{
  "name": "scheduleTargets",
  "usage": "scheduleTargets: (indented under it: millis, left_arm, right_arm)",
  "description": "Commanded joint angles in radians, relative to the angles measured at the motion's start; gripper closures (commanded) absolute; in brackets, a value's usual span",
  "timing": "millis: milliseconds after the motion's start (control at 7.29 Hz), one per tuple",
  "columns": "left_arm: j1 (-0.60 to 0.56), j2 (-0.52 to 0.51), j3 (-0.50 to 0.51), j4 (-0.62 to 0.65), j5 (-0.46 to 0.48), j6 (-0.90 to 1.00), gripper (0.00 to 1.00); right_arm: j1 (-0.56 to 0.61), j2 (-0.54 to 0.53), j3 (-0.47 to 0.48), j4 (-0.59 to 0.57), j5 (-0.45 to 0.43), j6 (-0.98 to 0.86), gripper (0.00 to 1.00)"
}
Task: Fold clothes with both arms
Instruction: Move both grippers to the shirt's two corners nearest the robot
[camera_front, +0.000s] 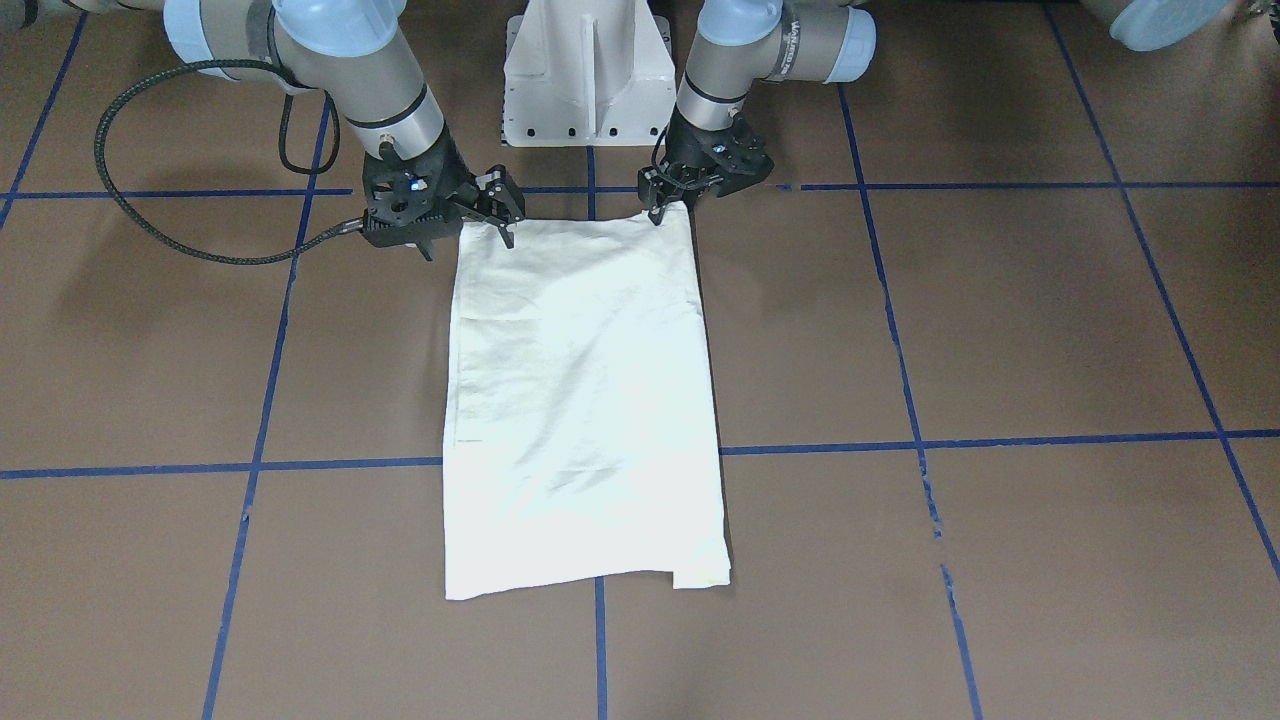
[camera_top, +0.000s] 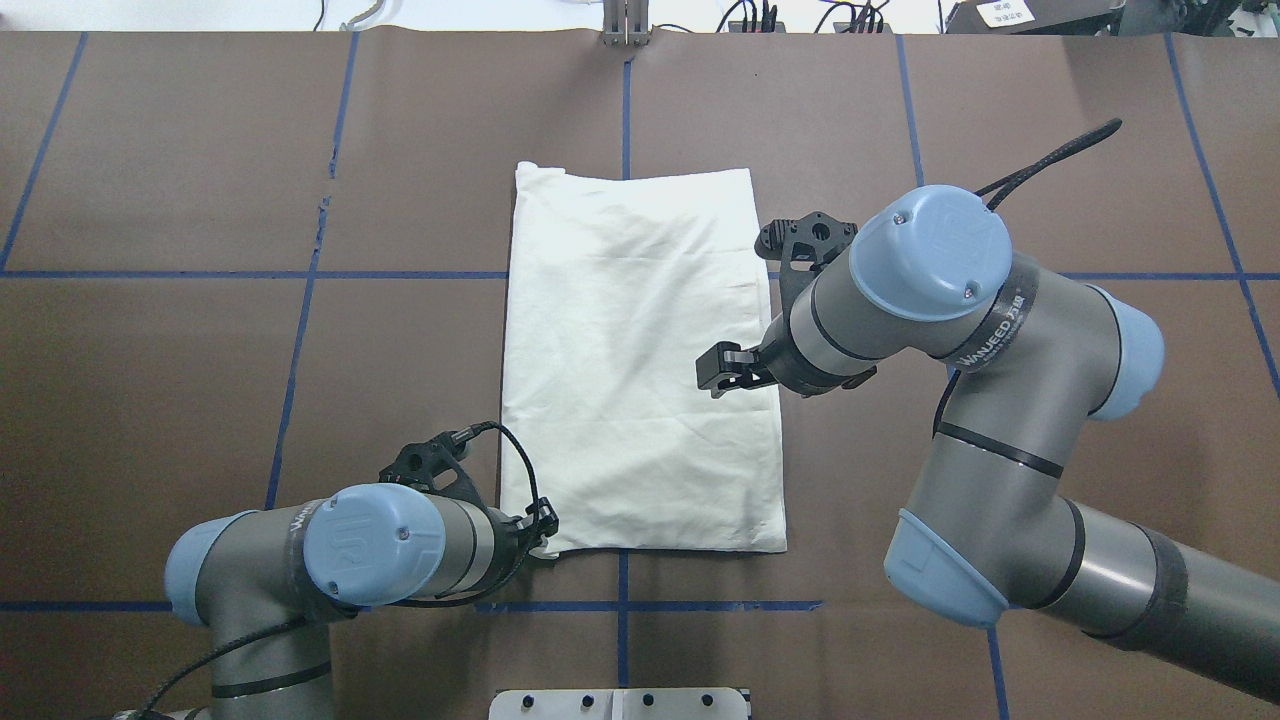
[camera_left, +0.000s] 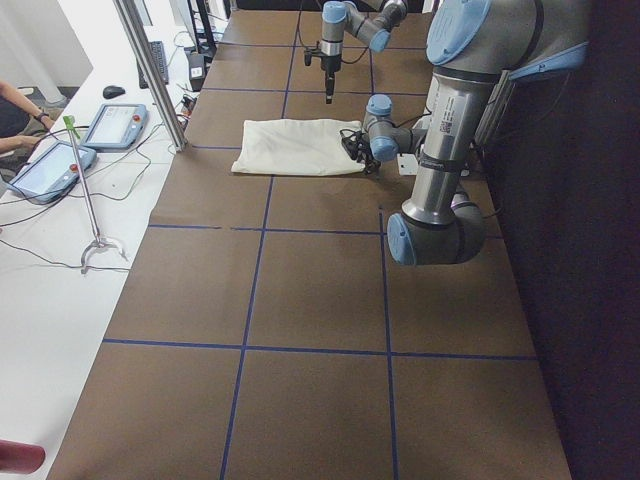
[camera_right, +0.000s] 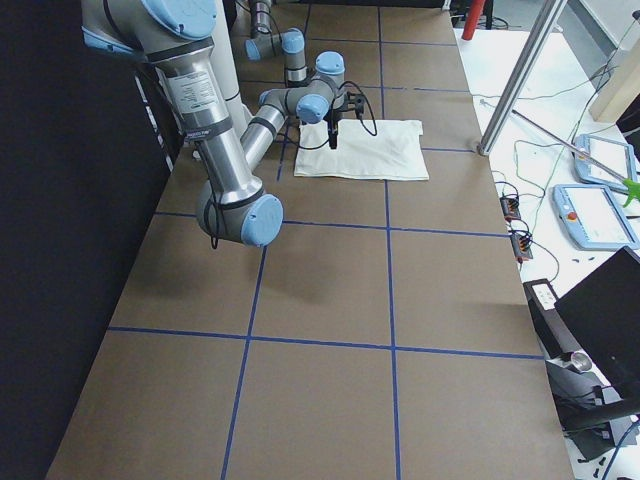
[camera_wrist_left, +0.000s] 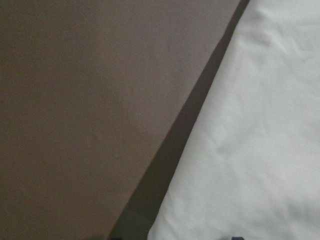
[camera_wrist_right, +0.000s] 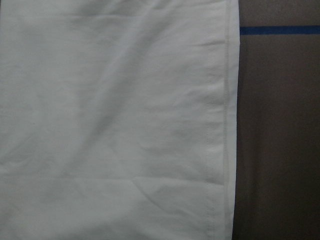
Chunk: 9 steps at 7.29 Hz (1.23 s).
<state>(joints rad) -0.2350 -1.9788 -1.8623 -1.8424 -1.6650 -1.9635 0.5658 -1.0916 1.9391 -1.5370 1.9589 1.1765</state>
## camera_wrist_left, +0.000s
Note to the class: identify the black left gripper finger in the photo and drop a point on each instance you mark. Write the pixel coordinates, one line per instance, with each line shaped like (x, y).
(237, 238)

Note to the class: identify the cream long-sleeve cat t-shirt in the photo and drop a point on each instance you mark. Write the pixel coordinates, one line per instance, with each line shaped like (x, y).
(251, 165)

